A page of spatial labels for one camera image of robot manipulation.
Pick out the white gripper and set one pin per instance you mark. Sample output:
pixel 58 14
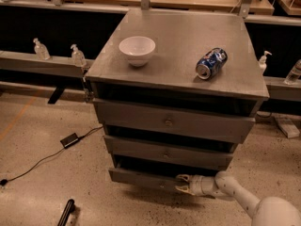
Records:
pixel 197 185

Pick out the grey bottom drawer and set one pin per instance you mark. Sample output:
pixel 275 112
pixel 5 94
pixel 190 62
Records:
pixel 152 174

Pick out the grey drawer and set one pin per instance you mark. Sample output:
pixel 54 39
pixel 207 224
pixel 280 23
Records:
pixel 165 153
pixel 152 174
pixel 174 121

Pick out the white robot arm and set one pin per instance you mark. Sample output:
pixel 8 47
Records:
pixel 269 211

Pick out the grey middle drawer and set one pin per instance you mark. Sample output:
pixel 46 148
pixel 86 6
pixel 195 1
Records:
pixel 165 153

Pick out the grey top drawer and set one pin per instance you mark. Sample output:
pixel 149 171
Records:
pixel 174 121

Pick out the grey wooden drawer cabinet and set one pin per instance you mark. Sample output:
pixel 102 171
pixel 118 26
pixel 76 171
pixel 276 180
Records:
pixel 169 79

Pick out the black power adapter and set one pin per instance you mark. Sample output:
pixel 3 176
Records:
pixel 69 140

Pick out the small wooden block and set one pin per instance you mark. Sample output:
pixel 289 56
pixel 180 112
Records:
pixel 288 128

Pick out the crushed blue soda can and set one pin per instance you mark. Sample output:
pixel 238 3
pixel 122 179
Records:
pixel 210 64

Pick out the white ceramic bowl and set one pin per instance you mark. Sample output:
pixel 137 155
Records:
pixel 138 50

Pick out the white pump bottle right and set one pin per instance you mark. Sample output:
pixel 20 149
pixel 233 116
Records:
pixel 262 61

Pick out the clear plastic water bottle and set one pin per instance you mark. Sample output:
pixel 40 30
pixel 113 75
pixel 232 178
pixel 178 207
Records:
pixel 294 73

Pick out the clear pump bottle near cabinet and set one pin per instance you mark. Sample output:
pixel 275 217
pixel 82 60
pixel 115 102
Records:
pixel 78 56

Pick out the clear pump bottle far left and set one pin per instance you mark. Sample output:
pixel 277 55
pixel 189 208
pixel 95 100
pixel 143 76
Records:
pixel 41 50

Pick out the black cylindrical handle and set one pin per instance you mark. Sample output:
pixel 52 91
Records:
pixel 69 208

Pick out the grey metal shelf rail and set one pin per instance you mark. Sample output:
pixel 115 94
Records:
pixel 30 63

